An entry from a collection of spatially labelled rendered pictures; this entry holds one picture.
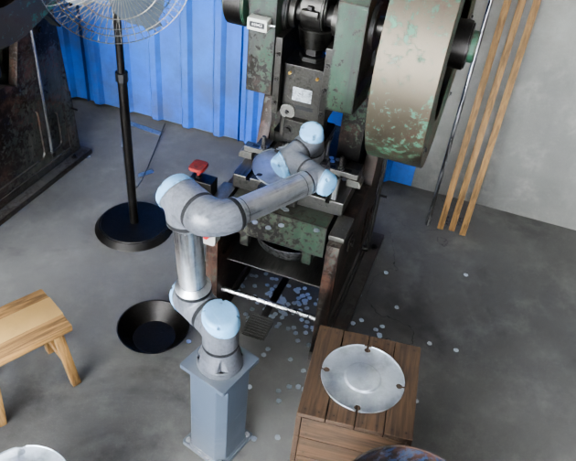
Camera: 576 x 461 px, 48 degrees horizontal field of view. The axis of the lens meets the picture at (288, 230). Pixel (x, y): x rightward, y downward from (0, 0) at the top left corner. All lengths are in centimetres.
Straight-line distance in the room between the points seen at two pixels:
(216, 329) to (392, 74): 89
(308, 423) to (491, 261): 161
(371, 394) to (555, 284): 150
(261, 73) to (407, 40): 65
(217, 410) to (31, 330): 74
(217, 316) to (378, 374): 65
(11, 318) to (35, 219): 106
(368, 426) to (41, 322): 121
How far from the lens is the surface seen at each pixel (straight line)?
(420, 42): 182
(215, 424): 228
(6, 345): 247
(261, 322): 267
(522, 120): 358
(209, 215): 171
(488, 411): 281
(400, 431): 221
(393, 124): 192
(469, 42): 215
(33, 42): 345
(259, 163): 245
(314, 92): 230
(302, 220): 240
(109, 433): 258
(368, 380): 229
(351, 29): 213
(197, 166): 246
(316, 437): 227
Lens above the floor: 213
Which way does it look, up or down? 39 degrees down
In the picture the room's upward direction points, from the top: 6 degrees clockwise
